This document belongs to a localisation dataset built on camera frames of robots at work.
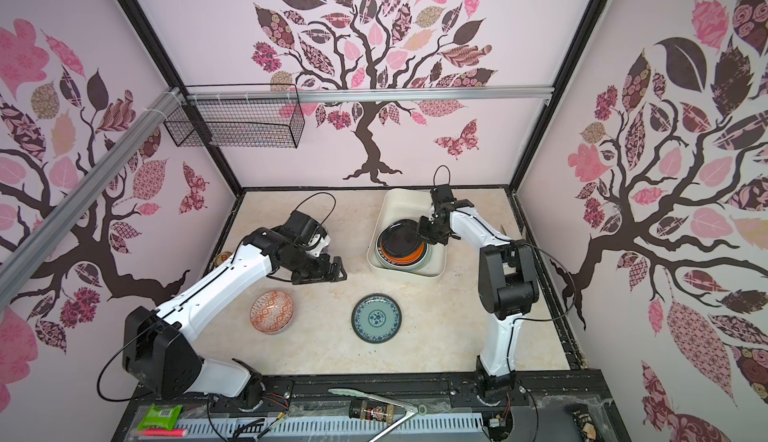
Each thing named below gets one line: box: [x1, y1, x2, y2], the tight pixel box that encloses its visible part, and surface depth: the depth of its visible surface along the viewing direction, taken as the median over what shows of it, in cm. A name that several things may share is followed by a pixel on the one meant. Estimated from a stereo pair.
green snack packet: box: [137, 403, 183, 430], surface depth 71 cm
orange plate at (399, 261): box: [377, 236, 427, 266], surface depth 97 cm
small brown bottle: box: [349, 399, 395, 424], surface depth 70 cm
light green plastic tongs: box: [328, 388, 428, 442], surface depth 72 cm
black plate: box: [379, 219, 424, 258], surface depth 98 cm
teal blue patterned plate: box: [351, 293, 403, 345], surface depth 87 cm
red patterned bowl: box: [250, 290, 295, 334], surface depth 85 cm
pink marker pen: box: [136, 429, 188, 437], surface depth 69 cm
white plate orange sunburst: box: [375, 234, 432, 271], surface depth 97 cm
